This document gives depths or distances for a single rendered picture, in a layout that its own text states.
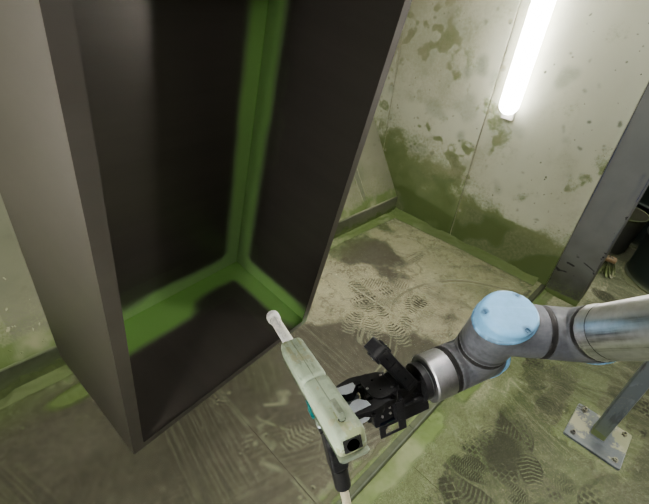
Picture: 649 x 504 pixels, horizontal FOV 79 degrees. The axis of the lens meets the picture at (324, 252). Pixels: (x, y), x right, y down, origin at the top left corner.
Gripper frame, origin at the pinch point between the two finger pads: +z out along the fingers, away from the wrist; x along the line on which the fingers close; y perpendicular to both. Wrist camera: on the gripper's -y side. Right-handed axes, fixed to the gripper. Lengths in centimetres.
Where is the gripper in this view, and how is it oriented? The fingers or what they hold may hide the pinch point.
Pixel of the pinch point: (320, 412)
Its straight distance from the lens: 71.7
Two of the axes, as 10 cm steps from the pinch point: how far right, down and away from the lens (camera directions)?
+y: 1.7, 9.4, 3.0
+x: -3.6, -2.3, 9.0
